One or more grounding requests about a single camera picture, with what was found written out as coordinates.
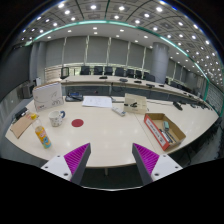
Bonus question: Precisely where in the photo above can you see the dark desk telephone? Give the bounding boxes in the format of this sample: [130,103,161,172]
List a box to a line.
[65,93,83,102]

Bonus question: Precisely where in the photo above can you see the red round coaster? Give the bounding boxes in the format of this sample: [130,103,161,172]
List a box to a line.
[71,119,84,127]

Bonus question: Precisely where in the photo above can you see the orange yellow drink bottle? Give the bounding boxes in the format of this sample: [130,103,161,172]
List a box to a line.
[31,113,51,149]

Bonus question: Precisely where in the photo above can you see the white cardboard box with drawing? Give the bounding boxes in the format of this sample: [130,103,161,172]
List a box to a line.
[33,82,64,112]

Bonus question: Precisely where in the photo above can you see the white remote control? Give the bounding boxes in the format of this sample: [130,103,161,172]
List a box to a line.
[111,107,126,117]

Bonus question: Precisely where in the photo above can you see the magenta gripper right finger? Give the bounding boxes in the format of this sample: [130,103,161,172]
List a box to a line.
[132,143,182,185]

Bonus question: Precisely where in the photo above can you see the white paper sheets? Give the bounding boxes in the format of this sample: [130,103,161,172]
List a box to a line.
[82,96,112,108]

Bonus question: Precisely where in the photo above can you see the black device on table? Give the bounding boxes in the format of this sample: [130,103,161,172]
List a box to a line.
[173,102,183,111]

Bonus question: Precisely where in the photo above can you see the teal tool in box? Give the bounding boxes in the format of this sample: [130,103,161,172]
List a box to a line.
[163,121,169,131]

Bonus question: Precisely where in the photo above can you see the open cardboard box red side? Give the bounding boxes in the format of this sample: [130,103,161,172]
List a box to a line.
[144,113,186,151]

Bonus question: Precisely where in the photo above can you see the beige box with black clip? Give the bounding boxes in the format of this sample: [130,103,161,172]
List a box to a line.
[124,93,147,114]

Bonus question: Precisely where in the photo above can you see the black office chair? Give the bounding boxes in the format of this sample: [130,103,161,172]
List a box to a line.
[104,66,113,75]
[115,67,124,77]
[94,66,103,75]
[80,66,91,75]
[126,69,134,78]

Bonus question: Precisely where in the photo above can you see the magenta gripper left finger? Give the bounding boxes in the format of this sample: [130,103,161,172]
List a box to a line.
[42,143,91,185]

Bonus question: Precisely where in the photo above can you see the white mug blue handle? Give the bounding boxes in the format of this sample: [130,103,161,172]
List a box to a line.
[48,111,65,127]

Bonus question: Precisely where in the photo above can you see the brown cardboard piece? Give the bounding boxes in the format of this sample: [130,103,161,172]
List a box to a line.
[10,113,38,139]

